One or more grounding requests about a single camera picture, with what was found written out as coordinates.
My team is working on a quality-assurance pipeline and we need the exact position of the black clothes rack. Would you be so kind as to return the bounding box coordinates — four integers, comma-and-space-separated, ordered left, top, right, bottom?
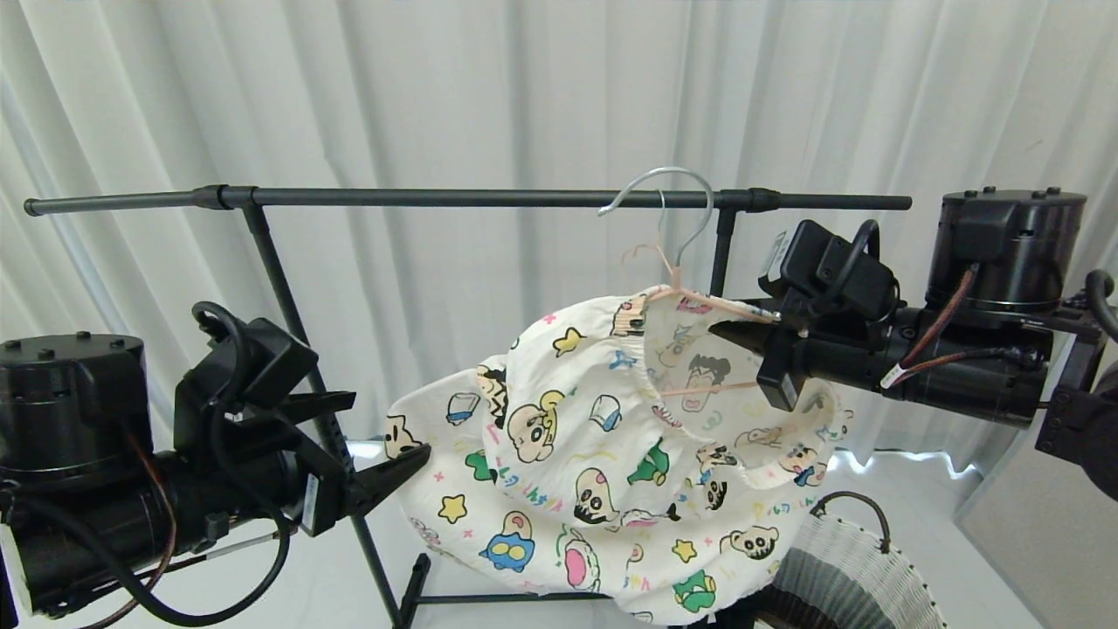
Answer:
24, 185, 914, 629

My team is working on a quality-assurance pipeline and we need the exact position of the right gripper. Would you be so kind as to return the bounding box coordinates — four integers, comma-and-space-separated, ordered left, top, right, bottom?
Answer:
758, 308, 1054, 429

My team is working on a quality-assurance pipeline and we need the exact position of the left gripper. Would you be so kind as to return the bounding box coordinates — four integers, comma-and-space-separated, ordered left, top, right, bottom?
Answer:
0, 391, 432, 617

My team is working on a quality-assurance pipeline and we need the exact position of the white curtain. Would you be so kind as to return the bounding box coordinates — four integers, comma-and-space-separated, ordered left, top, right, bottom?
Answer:
0, 0, 1118, 477

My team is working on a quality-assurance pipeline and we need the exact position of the white laundry basket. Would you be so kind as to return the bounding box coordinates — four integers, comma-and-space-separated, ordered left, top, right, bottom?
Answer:
751, 491, 949, 629

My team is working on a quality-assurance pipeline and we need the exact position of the pink clothes hanger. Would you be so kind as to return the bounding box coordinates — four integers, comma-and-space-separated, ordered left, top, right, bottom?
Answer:
622, 190, 680, 294
598, 166, 783, 398

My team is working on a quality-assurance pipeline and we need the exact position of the cream printed garment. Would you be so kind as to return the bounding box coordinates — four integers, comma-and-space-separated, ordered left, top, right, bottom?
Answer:
384, 287, 852, 626

